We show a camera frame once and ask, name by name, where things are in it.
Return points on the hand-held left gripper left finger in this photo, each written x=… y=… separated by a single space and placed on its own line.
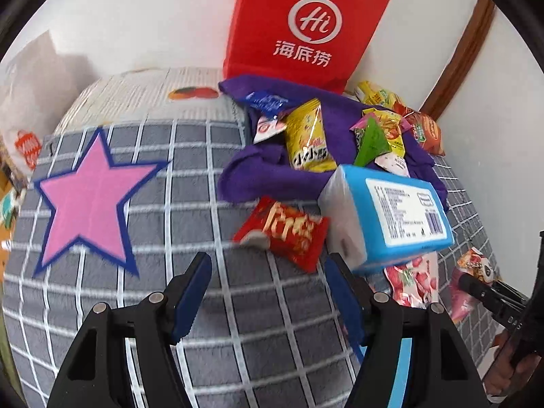
x=193 y=301

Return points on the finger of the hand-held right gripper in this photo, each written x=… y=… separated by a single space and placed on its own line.
x=493 y=295

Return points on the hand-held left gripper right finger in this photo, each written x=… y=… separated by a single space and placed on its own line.
x=344 y=301

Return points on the red snack packet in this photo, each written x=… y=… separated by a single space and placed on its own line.
x=289 y=231

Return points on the blue tissue pack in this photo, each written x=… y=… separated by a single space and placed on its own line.
x=395 y=221

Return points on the pale pink snack packet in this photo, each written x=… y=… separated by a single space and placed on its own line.
x=393 y=165

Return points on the green triangular snack packet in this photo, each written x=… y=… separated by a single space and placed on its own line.
x=369 y=142

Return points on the yellow and pink snack packet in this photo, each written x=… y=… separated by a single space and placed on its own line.
x=391 y=129

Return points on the small white red packet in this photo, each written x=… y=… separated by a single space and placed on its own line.
x=265 y=129

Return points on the blue snack packet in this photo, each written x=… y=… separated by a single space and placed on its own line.
x=265 y=102

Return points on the person's right hand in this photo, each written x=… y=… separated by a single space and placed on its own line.
x=510 y=378

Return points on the pink panda snack packet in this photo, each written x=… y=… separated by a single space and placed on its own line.
x=474 y=272

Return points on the strawberry print snack packet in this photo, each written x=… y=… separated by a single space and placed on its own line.
x=412 y=280

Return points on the grey checked blanket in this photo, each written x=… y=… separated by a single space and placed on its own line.
x=263 y=348

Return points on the purple cloth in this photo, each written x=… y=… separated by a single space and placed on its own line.
x=263 y=165

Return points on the orange chip bag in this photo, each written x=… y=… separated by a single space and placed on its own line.
x=427 y=134

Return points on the orange patterned cloth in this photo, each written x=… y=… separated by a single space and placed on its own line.
x=8 y=216

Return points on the yellow chip bag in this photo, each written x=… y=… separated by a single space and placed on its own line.
x=378 y=95

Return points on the white printed pillow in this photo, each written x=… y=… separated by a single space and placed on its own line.
x=140 y=93

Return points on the white plastic bag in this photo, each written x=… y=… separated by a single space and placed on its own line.
x=34 y=106

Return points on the red paper bag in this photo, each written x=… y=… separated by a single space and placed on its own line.
x=272 y=17

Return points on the brown door frame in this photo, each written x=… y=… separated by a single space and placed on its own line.
x=463 y=51

